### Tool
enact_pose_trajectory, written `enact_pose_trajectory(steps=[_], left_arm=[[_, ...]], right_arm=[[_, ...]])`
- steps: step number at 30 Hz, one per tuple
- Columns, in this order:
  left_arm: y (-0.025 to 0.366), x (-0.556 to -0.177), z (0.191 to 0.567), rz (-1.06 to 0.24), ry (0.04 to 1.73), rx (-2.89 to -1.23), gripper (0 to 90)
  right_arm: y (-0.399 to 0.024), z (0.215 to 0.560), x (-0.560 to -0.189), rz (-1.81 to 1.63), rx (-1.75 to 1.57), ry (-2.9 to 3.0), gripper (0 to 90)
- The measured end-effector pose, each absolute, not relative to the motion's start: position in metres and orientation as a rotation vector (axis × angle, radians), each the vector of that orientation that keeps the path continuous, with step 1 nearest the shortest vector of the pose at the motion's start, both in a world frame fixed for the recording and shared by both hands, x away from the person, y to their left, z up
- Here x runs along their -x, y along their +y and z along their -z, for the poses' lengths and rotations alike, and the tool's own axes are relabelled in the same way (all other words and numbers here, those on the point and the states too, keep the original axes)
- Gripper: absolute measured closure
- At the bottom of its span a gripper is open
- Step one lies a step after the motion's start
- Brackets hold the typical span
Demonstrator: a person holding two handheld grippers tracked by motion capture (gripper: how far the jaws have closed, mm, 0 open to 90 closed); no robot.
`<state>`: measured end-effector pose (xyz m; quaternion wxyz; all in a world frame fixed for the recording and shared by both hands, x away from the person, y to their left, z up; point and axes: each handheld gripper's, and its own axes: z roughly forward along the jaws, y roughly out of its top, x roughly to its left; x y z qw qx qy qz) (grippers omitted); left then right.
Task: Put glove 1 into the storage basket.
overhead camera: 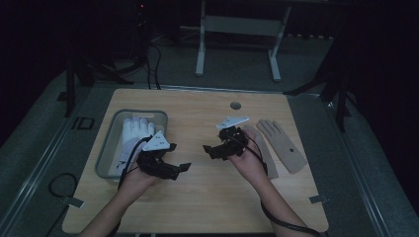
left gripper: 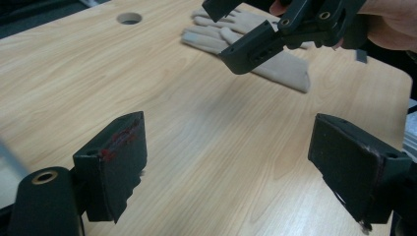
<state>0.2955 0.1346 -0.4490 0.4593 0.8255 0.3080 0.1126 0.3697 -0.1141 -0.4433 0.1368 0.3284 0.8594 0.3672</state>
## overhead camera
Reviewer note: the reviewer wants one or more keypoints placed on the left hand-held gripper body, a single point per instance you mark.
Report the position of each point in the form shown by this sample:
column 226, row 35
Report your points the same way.
column 157, row 154

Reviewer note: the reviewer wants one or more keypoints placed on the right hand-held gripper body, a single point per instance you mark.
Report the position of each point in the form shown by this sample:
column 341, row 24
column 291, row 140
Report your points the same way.
column 232, row 144

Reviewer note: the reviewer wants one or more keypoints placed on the purple glove with white fingers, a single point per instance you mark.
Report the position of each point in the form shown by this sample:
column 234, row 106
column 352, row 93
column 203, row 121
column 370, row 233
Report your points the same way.
column 135, row 130

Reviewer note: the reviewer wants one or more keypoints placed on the grey plastic bin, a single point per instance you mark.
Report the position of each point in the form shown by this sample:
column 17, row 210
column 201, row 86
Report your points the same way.
column 108, row 148

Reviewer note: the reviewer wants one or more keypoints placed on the person's right hand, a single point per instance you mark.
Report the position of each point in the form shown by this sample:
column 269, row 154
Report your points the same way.
column 252, row 164

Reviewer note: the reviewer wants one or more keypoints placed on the person's left hand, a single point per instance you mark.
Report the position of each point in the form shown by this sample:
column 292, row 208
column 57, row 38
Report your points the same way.
column 136, row 184

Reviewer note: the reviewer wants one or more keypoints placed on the beige hand-shaped card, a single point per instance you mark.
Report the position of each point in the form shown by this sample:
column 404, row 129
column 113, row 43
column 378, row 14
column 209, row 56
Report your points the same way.
column 283, row 148
column 270, row 164

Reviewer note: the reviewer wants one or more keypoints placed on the grey tape piece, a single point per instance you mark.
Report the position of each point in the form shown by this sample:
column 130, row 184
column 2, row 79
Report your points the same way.
column 72, row 201
column 318, row 199

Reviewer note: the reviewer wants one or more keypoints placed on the black tripod stand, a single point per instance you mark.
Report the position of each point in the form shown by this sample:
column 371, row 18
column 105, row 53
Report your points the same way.
column 82, row 72
column 336, row 89

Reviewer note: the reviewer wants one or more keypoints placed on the white metal desk frame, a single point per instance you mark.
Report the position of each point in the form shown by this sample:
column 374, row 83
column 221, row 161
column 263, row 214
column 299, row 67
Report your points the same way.
column 240, row 26

